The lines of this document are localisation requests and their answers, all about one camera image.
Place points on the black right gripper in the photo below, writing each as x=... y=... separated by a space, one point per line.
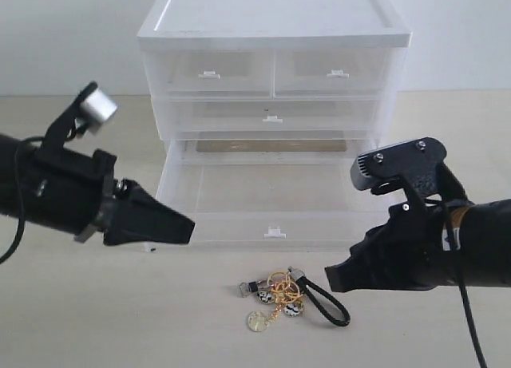
x=403 y=254

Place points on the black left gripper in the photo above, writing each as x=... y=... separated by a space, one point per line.
x=73 y=193

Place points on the gold keychain with black strap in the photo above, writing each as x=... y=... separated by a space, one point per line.
x=287 y=291

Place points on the clear wide drawer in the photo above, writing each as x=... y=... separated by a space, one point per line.
x=233 y=120
x=270 y=194

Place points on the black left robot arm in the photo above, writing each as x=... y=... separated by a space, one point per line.
x=15 y=159

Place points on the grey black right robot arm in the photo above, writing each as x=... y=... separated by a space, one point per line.
x=479 y=235

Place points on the white plastic drawer cabinet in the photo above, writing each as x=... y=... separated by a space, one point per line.
x=276 y=26

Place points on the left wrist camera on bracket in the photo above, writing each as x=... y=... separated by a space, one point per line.
x=88 y=112

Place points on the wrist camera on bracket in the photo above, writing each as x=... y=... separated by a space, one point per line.
x=88 y=112
x=416 y=167

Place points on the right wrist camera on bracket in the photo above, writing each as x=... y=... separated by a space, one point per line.
x=416 y=167

